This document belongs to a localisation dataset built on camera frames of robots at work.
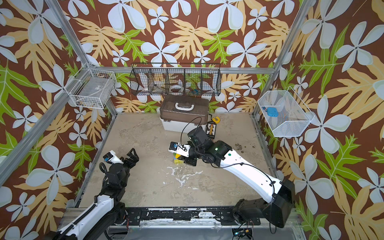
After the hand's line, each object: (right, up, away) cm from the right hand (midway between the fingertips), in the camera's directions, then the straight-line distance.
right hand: (179, 152), depth 72 cm
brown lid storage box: (0, +21, +21) cm, 29 cm away
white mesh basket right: (+59, +20, +12) cm, 63 cm away
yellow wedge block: (-1, -1, -1) cm, 2 cm away
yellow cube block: (-2, -9, +19) cm, 21 cm away
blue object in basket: (+53, +21, +13) cm, 59 cm away
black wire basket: (-5, +45, +26) cm, 52 cm away
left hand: (-30, -1, +11) cm, 32 cm away
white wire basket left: (-54, +36, +15) cm, 66 cm away
